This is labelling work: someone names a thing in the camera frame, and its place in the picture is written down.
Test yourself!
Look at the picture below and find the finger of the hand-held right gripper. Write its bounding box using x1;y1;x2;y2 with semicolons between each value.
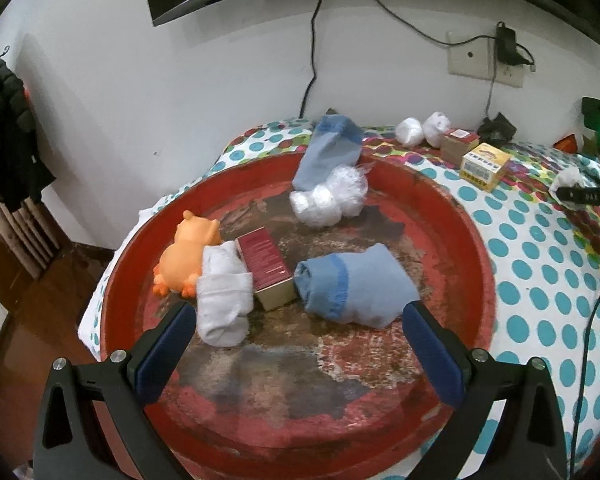
550;186;600;209

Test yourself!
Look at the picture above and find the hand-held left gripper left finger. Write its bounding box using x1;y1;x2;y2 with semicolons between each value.
32;301;198;480

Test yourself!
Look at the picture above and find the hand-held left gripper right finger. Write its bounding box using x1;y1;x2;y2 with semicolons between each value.
401;301;568;480

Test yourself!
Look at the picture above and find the white sock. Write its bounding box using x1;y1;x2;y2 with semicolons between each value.
195;240;255;347

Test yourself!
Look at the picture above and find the blue sock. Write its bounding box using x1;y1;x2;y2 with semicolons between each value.
293;242;419;331
292;113;365;192

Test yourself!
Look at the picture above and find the orange toy figure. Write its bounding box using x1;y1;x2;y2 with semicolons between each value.
152;209;222;300

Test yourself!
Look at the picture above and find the round red metal tray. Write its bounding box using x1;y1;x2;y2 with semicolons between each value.
100;152;497;480

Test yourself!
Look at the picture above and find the dark red box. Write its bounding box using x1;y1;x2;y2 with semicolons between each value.
235;227;297;311

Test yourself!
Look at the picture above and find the clear plastic wrap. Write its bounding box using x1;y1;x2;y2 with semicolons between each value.
288;164;370;227

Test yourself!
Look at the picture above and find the small crumpled white plastic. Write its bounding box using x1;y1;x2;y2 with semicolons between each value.
554;167;589;197

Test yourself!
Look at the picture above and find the red packet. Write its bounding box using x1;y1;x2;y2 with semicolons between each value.
554;134;589;154

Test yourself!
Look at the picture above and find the polka dot bedsheet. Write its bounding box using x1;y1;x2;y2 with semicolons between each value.
77;117;600;480

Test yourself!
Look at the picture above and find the yellow box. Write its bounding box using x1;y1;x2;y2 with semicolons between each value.
459;143;512;191

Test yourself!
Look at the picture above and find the black cloth bundle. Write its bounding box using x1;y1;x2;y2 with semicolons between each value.
479;112;519;145

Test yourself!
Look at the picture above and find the brown box with red label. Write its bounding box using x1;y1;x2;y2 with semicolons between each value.
439;128;481;164

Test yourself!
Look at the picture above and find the black plug charger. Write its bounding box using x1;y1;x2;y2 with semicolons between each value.
494;21;536;72

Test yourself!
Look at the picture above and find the wooden slatted furniture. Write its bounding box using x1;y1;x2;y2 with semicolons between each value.
0;199;62;282

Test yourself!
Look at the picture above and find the black jacket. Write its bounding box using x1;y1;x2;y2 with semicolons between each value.
0;41;57;219

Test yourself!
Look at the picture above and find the white wall outlet plate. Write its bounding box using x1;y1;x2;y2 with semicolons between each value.
447;30;525;89

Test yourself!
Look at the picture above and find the television cable to charger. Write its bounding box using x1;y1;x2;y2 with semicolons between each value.
361;0;499;47

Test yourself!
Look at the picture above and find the black cable down wall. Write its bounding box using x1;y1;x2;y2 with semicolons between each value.
299;0;330;119

